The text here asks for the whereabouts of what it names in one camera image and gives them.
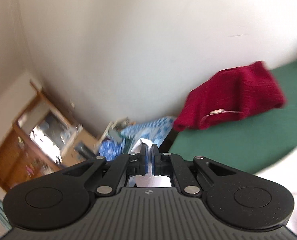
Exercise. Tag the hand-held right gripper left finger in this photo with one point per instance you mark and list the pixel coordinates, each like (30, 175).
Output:
(142, 162)

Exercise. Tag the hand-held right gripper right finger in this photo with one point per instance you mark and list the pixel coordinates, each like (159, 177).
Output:
(157, 163)

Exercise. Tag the blue patterned cloth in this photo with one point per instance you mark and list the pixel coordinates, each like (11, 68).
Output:
(151, 130)

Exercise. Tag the green metal object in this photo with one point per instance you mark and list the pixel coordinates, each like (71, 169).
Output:
(116, 133)

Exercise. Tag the red knitted sweater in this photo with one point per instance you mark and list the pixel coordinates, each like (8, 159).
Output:
(233, 95)

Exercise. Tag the wooden glass-door cabinet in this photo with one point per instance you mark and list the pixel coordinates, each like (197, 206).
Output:
(21, 150)

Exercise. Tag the dark bed frame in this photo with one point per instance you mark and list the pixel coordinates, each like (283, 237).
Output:
(168, 140)

